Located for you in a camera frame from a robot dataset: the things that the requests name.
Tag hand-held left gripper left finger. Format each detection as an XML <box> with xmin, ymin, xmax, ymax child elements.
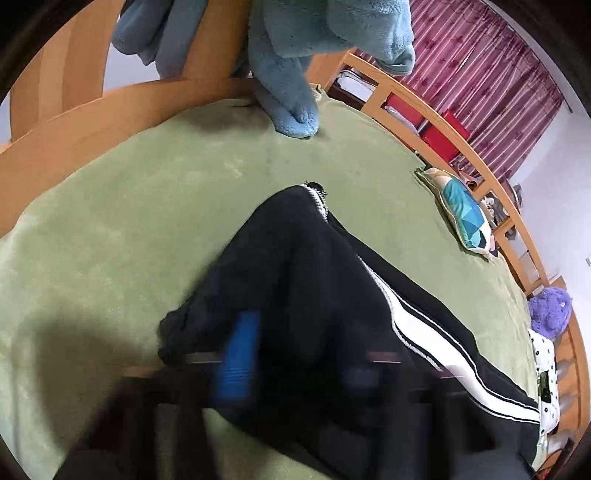
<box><xmin>53</xmin><ymin>310</ymin><xmax>264</xmax><ymax>480</ymax></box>

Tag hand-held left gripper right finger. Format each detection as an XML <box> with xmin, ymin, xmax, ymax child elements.
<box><xmin>339</xmin><ymin>351</ymin><xmax>536</xmax><ymax>480</ymax></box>

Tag black pants with white stripe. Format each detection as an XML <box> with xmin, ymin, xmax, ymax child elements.
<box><xmin>157</xmin><ymin>182</ymin><xmax>543</xmax><ymax>480</ymax></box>

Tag white floral pillow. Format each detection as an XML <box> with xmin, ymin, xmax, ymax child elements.
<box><xmin>526</xmin><ymin>328</ymin><xmax>563</xmax><ymax>437</ymax></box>

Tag green fleece blanket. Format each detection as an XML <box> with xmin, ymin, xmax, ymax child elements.
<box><xmin>0</xmin><ymin>85</ymin><xmax>539</xmax><ymax>480</ymax></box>

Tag purple plush toy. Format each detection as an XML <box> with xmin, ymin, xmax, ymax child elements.
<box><xmin>527</xmin><ymin>286</ymin><xmax>573</xmax><ymax>341</ymax></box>

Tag geometric patterned pillow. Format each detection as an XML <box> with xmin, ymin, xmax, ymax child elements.
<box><xmin>413</xmin><ymin>166</ymin><xmax>499</xmax><ymax>262</ymax></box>

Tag pile of boxes and bags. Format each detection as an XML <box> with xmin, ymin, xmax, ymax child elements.
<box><xmin>478</xmin><ymin>180</ymin><xmax>525</xmax><ymax>227</ymax></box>

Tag red chair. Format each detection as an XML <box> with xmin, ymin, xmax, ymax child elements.
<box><xmin>421</xmin><ymin>110</ymin><xmax>472</xmax><ymax>163</ymax></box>
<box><xmin>385</xmin><ymin>91</ymin><xmax>426</xmax><ymax>136</ymax></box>

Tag blue fleece garment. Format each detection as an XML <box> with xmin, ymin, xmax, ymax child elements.
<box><xmin>111</xmin><ymin>0</ymin><xmax>416</xmax><ymax>139</ymax></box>

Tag white storage box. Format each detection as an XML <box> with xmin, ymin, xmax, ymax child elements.
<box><xmin>337</xmin><ymin>68</ymin><xmax>377</xmax><ymax>100</ymax></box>

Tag maroon flowered curtain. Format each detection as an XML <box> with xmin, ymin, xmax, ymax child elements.
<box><xmin>355</xmin><ymin>0</ymin><xmax>568</xmax><ymax>180</ymax></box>

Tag wooden bed frame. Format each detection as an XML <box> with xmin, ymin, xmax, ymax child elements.
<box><xmin>0</xmin><ymin>0</ymin><xmax>587</xmax><ymax>480</ymax></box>

